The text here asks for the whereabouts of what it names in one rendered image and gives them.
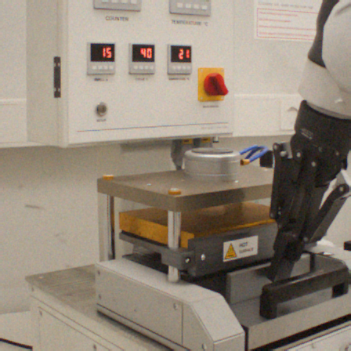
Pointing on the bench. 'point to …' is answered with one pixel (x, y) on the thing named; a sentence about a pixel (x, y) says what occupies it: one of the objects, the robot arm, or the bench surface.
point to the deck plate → (79, 299)
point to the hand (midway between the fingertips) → (284, 256)
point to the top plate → (197, 181)
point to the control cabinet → (129, 83)
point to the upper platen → (189, 223)
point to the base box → (70, 328)
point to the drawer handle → (302, 287)
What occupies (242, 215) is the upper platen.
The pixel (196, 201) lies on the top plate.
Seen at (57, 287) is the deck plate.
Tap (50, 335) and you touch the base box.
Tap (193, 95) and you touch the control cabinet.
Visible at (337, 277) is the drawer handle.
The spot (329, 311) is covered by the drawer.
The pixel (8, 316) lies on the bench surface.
